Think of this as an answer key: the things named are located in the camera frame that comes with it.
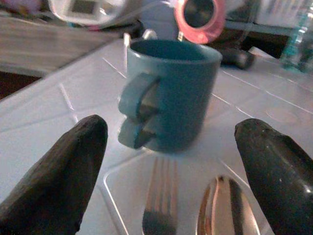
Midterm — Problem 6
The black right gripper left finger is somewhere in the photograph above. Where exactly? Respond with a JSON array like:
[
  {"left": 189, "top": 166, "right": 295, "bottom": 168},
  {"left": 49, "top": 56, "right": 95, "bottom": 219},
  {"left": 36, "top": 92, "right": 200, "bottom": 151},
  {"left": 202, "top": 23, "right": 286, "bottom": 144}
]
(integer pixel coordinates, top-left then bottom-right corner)
[{"left": 0, "top": 114, "right": 109, "bottom": 235}]

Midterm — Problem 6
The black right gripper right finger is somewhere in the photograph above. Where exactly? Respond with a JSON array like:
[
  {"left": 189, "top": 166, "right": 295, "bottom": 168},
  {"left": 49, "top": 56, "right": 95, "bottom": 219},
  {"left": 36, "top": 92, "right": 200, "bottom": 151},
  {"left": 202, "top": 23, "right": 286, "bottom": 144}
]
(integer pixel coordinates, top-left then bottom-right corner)
[{"left": 234, "top": 118, "right": 313, "bottom": 235}]

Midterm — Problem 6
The silver metal spoon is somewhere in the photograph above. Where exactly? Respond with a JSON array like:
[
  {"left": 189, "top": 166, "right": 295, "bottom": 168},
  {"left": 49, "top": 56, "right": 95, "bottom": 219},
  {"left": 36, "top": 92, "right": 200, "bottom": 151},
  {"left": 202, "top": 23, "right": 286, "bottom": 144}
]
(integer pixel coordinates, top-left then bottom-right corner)
[{"left": 197, "top": 175, "right": 260, "bottom": 235}]

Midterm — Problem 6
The silver metal fork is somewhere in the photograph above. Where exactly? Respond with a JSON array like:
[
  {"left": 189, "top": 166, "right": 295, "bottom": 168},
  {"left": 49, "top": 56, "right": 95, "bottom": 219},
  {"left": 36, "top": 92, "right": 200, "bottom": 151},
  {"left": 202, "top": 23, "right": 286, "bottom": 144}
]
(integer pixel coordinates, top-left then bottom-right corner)
[{"left": 142, "top": 156, "right": 179, "bottom": 235}]

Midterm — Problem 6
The black remote control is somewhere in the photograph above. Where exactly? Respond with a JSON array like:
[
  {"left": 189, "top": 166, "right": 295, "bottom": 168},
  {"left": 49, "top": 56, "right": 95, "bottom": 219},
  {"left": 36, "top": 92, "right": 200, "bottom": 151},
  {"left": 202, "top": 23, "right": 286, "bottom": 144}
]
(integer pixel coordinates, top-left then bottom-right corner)
[{"left": 219, "top": 47, "right": 256, "bottom": 71}]

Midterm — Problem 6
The blue ceramic mug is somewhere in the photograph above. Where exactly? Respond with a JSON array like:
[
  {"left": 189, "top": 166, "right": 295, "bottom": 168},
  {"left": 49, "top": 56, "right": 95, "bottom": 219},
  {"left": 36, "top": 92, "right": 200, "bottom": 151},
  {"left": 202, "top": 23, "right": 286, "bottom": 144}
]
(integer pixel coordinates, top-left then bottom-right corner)
[{"left": 117, "top": 39, "right": 223, "bottom": 154}]

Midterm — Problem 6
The clear glass bottle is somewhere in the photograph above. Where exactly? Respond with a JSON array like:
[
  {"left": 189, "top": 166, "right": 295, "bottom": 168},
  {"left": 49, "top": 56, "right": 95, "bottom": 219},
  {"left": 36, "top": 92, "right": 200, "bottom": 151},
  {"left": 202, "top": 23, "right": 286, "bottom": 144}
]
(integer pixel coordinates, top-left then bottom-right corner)
[{"left": 281, "top": 9, "right": 313, "bottom": 73}]

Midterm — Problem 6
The white digital clock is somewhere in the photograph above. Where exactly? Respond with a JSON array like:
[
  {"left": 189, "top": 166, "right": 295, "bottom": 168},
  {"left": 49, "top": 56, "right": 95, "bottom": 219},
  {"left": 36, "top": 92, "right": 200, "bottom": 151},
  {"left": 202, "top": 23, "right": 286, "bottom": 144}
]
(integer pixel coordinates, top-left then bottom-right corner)
[{"left": 47, "top": 0, "right": 128, "bottom": 26}]

